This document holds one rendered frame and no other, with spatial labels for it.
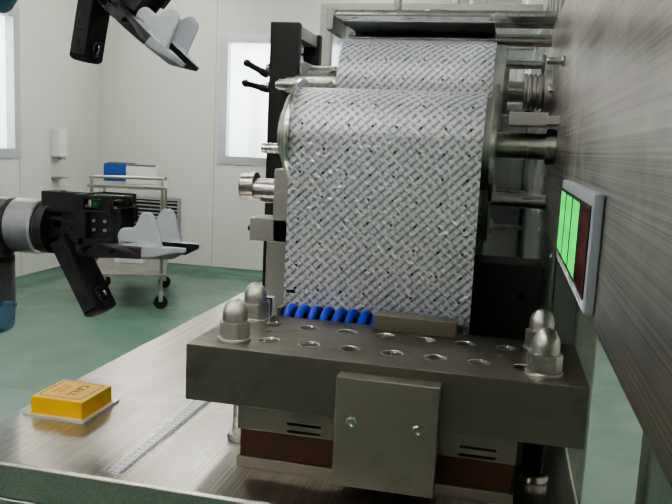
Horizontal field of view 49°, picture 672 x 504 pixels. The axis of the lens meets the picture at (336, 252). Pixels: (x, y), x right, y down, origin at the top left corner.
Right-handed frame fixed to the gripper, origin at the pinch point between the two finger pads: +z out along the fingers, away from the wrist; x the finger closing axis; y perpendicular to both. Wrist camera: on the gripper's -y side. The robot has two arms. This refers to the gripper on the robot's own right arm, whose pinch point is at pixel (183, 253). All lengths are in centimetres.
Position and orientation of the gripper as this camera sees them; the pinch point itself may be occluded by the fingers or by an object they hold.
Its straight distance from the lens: 99.4
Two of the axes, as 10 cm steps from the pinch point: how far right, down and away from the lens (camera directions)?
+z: 9.7, 0.8, -2.2
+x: 2.2, -1.3, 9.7
